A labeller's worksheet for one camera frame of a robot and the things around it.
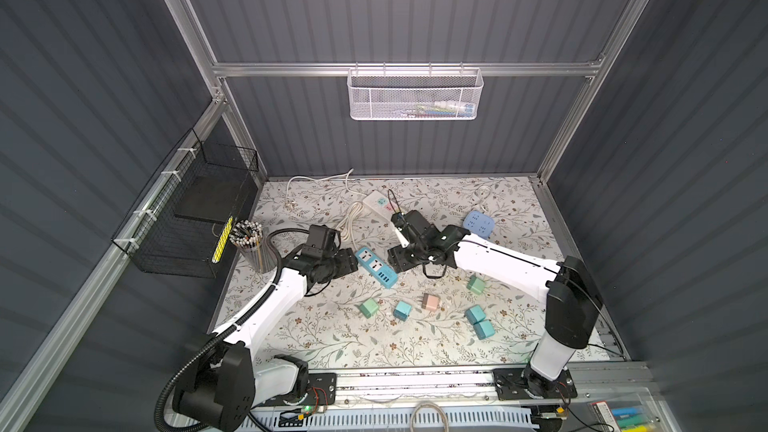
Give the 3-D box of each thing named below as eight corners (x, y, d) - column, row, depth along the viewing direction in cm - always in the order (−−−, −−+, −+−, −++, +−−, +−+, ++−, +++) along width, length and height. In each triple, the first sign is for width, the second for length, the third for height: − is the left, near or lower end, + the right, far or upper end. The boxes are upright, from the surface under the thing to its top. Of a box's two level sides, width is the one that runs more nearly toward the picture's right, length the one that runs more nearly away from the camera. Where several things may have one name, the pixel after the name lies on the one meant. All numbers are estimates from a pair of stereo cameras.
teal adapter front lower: (479, 340, 83) (481, 338, 81) (472, 326, 86) (474, 323, 84) (494, 335, 84) (496, 333, 82) (487, 321, 86) (489, 318, 84)
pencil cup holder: (252, 274, 97) (227, 243, 82) (259, 253, 102) (236, 220, 87) (275, 274, 97) (255, 243, 82) (281, 253, 102) (262, 220, 87)
